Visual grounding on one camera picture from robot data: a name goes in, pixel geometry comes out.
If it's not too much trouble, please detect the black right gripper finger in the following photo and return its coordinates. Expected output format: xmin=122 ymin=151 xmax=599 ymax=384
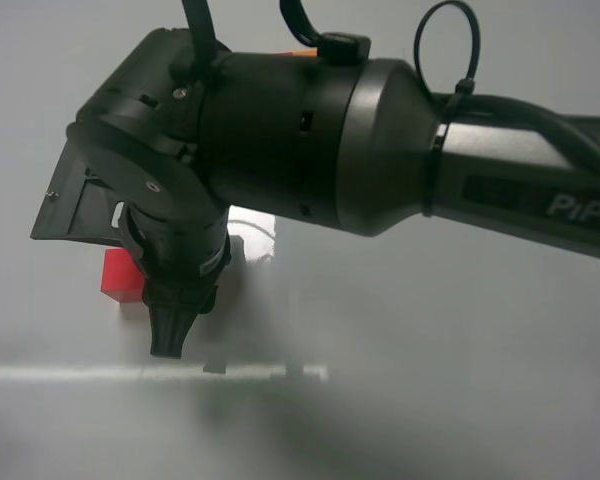
xmin=149 ymin=305 xmax=198 ymax=359

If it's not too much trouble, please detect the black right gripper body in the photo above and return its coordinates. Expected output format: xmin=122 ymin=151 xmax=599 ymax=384
xmin=66 ymin=28 xmax=228 ymax=302

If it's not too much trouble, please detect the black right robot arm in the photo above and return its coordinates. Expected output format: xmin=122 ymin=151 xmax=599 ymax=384
xmin=62 ymin=29 xmax=600 ymax=358

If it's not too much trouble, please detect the orange template cube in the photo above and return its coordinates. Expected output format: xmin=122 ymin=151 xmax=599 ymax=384
xmin=290 ymin=49 xmax=317 ymax=57

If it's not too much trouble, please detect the loose red cube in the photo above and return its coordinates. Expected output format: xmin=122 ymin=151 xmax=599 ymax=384
xmin=100 ymin=248 xmax=145 ymax=304

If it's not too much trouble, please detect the black zip tie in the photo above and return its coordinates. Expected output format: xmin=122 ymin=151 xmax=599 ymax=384
xmin=413 ymin=0 xmax=481 ymax=217

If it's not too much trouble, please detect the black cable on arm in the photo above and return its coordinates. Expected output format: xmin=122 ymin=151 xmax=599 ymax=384
xmin=180 ymin=0 xmax=600 ymax=166

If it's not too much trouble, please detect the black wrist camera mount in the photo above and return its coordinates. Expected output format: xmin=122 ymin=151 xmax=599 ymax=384
xmin=30 ymin=144 xmax=122 ymax=247

